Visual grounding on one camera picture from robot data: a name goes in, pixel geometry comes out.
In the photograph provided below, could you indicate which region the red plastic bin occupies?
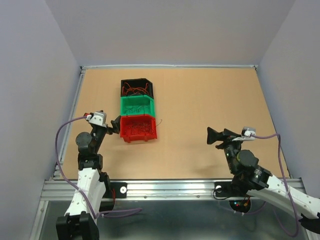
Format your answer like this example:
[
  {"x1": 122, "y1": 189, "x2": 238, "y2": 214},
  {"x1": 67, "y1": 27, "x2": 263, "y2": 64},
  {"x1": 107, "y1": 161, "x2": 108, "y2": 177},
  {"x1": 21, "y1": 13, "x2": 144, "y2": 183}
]
[{"x1": 119, "y1": 114, "x2": 158, "y2": 143}]

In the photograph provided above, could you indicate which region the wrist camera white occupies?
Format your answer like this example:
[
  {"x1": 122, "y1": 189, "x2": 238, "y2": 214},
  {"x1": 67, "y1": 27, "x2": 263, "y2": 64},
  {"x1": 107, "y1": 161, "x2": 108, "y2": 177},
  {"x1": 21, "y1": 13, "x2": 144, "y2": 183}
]
[
  {"x1": 232, "y1": 126, "x2": 256, "y2": 142},
  {"x1": 84, "y1": 110, "x2": 107, "y2": 128}
]

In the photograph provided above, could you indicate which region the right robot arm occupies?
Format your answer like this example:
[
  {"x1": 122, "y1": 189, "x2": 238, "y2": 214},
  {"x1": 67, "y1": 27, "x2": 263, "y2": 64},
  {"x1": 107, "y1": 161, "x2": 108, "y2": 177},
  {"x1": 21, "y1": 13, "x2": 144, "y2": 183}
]
[{"x1": 206, "y1": 127, "x2": 320, "y2": 234}]

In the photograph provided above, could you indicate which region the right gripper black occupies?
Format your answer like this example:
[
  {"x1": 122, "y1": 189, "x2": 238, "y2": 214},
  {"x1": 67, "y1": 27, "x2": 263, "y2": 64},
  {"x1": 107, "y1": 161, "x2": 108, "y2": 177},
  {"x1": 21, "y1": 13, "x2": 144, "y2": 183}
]
[{"x1": 206, "y1": 126, "x2": 244, "y2": 174}]

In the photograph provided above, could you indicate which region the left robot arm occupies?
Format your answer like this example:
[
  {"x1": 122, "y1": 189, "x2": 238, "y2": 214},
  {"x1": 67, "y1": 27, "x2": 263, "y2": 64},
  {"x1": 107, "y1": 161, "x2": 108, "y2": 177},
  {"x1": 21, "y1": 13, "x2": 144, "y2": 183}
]
[{"x1": 56, "y1": 111, "x2": 142, "y2": 240}]

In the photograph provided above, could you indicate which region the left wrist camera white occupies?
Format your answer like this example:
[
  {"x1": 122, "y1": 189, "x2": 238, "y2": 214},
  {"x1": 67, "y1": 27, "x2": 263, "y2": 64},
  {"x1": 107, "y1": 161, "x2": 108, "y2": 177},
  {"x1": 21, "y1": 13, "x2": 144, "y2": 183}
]
[{"x1": 84, "y1": 110, "x2": 107, "y2": 128}]

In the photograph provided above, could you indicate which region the black plastic bin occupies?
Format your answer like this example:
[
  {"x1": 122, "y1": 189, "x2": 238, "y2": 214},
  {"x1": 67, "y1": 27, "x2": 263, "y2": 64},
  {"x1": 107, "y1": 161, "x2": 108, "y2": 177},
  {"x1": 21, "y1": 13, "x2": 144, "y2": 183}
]
[{"x1": 120, "y1": 78, "x2": 154, "y2": 99}]

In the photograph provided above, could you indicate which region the green plastic bin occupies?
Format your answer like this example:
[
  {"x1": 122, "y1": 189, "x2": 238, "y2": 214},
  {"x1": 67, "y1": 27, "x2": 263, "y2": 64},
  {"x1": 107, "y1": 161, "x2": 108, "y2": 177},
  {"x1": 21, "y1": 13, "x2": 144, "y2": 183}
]
[{"x1": 120, "y1": 95, "x2": 156, "y2": 117}]

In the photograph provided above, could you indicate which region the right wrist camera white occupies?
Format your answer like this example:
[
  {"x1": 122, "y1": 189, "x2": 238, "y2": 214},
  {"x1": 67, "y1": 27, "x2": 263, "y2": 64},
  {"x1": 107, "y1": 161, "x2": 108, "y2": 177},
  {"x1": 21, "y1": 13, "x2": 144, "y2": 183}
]
[{"x1": 232, "y1": 126, "x2": 256, "y2": 142}]

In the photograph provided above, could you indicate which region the aluminium mounting rail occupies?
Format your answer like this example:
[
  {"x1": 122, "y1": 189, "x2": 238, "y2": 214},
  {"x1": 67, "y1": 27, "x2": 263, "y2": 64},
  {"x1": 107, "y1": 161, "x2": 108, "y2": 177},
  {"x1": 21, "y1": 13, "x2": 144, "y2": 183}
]
[{"x1": 39, "y1": 177, "x2": 308, "y2": 201}]

